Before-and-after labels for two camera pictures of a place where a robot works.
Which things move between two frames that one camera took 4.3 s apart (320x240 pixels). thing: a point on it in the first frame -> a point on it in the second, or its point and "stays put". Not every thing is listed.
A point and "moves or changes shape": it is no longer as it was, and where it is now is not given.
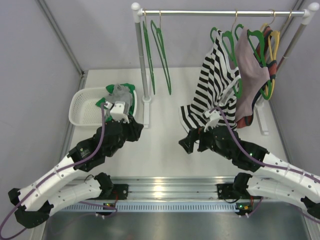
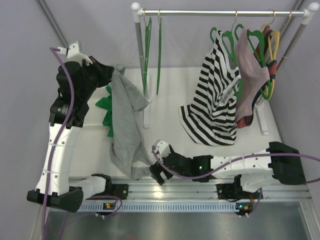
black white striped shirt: [216, 89] stays put
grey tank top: [121, 93] moves or changes shape
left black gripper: [132, 125] -> [100, 74]
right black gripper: [196, 139] -> [160, 172]
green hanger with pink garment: [262, 60] stays put
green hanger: [158, 38] moves or changes shape
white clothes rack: [308, 12] stays put
